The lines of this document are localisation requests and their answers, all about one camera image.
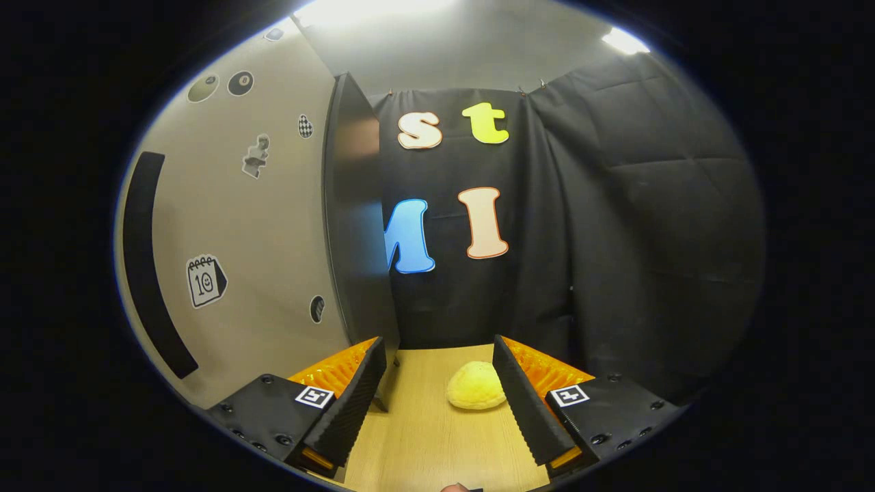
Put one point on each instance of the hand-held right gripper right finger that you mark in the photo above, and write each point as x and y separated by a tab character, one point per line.
523	410

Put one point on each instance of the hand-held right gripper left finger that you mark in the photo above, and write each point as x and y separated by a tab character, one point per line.
348	410

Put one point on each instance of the grey cabinet door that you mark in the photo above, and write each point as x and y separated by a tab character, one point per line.
273	239

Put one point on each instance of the black backdrop cloth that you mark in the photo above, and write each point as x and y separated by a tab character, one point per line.
615	239

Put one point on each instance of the ceiling light panel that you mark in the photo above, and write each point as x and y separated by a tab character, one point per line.
625	41
369	10

